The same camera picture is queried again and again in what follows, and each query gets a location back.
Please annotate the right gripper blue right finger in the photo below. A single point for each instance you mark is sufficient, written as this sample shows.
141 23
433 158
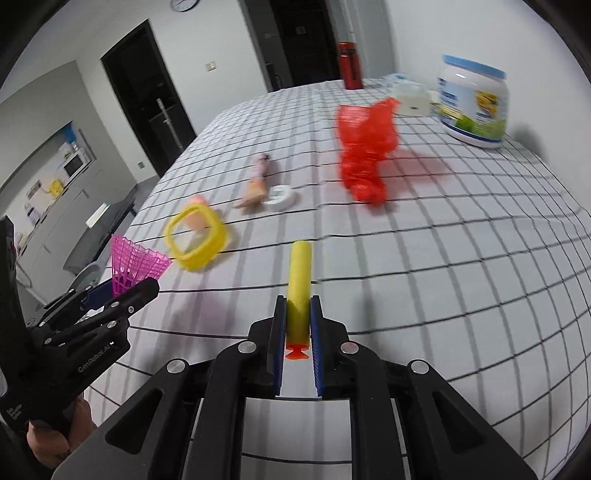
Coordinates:
318 343

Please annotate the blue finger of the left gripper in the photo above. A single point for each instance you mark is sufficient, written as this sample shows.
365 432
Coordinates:
97 296
130 302

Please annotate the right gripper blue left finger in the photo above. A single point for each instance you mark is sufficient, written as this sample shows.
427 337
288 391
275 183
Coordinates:
275 345

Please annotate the pink shuttlecock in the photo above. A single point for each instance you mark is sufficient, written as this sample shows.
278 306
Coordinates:
132 263

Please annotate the yellow foam dart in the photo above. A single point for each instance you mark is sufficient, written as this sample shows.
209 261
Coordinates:
298 302

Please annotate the white bottle cap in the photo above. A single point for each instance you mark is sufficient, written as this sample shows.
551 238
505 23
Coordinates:
280 197

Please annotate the pink snack wrapper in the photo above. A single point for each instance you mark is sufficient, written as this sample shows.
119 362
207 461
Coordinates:
255 191

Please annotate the red plastic bag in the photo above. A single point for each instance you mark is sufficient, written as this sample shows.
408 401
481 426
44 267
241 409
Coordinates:
367 135

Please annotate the pink toy pig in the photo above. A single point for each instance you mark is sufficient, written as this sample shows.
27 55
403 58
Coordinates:
196 221

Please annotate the person's left hand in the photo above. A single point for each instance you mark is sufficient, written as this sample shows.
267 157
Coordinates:
50 447

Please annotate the dark glass side table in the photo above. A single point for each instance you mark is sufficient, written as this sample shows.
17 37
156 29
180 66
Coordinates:
96 237

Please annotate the grey counter cabinet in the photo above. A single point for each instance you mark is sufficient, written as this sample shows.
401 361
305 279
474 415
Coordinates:
41 265

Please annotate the white flat box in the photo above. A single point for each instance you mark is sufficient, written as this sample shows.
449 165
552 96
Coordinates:
96 215

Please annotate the yellow box on counter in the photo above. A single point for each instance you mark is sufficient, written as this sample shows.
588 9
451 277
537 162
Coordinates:
56 188

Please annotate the white microwave oven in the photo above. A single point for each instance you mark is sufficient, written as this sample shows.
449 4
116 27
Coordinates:
74 163

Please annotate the white tissue pack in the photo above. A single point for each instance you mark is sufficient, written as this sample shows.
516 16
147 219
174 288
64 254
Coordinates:
414 99

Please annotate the red water bottle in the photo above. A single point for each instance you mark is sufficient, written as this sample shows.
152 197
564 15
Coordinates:
349 64

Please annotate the white milk powder tub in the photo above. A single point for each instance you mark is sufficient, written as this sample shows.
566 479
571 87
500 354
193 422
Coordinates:
473 102

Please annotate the round wall clock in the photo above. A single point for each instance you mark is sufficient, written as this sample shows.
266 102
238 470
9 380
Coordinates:
182 6

